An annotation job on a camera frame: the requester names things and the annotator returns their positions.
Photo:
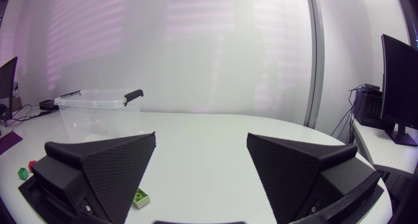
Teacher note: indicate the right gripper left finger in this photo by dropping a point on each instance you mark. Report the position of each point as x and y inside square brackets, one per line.
[107, 171]

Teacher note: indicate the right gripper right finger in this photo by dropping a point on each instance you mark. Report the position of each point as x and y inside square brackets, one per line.
[294, 175]

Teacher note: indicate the red toy brick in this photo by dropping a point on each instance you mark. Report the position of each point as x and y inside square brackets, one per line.
[32, 164]

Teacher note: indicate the clear plastic container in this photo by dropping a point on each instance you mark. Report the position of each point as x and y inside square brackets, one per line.
[98, 118]

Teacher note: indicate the light green toy brick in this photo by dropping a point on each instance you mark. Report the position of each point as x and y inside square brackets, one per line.
[141, 198]

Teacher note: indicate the black power brick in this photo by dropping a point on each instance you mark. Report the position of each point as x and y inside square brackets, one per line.
[48, 104]

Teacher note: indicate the white desk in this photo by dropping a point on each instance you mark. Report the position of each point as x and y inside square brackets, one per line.
[385, 152]

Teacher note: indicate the black box device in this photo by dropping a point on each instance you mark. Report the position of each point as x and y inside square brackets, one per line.
[367, 108]

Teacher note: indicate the dark mat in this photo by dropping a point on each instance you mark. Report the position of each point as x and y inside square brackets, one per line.
[8, 141]

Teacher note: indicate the dark screen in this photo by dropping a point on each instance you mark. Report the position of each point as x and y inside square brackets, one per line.
[8, 82]

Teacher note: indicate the dark monitor on stand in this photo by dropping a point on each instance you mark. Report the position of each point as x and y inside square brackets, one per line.
[400, 87]

